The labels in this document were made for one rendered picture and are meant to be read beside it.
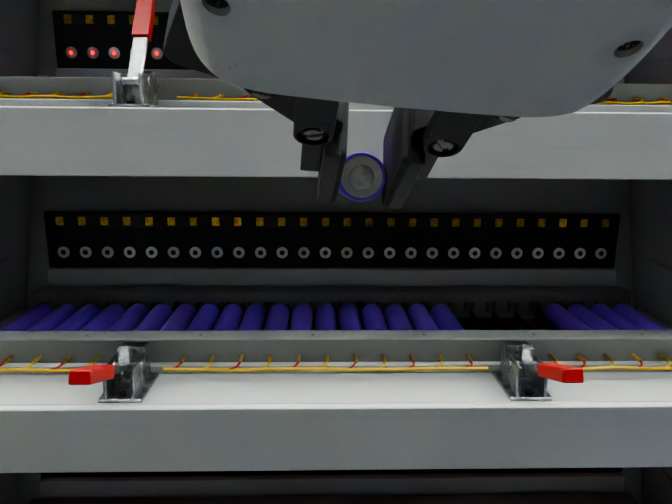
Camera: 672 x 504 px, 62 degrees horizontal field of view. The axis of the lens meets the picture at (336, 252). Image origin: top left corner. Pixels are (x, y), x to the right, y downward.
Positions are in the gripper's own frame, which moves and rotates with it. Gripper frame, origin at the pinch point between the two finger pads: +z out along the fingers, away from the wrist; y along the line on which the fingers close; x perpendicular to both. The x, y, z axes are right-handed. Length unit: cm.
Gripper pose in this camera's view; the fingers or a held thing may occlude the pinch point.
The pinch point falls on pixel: (367, 144)
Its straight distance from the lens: 20.0
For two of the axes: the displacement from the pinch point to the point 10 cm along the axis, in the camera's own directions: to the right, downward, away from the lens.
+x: -0.4, 9.5, -3.2
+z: -1.0, 3.1, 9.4
